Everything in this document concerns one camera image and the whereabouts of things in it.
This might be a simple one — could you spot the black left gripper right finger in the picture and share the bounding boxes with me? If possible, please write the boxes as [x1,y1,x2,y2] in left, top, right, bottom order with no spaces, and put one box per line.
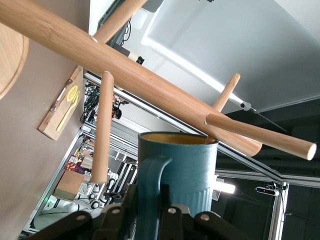
[159,184,253,240]

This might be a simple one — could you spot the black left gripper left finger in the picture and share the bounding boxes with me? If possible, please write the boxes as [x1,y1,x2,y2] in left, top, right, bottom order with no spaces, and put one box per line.
[24,184,138,240]

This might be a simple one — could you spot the teal cup with yellow inside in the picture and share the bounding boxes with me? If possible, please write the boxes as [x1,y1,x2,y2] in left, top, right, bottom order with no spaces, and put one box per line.
[137,131,220,240]

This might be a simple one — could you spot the wooden cup rack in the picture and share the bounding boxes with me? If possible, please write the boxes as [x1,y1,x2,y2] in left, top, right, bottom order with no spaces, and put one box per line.
[0,0,318,185]

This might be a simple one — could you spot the ceiling light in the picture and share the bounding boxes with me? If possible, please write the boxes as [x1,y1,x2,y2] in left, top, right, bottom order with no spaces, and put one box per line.
[214,181,236,195]

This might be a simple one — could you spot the cardboard box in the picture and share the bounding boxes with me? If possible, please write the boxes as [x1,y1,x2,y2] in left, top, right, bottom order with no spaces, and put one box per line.
[54,169,86,201]

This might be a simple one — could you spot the colourful printed boxes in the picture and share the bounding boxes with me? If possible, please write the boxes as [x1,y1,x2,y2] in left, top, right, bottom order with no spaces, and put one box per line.
[63,154,87,175]

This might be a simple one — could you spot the table cover mat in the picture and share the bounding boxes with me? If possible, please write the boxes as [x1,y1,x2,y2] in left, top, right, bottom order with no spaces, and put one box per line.
[0,0,91,240]

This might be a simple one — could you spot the wooden cutting board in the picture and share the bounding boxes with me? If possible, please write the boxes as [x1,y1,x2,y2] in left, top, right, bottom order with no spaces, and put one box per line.
[38,65,85,141]

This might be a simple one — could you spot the yellow plastic fork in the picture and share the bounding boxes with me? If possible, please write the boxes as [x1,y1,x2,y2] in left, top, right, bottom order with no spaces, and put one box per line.
[56,90,81,132]

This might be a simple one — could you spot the black mounted depth camera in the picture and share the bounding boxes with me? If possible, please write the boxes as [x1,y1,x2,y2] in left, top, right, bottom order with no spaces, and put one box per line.
[255,185,280,197]

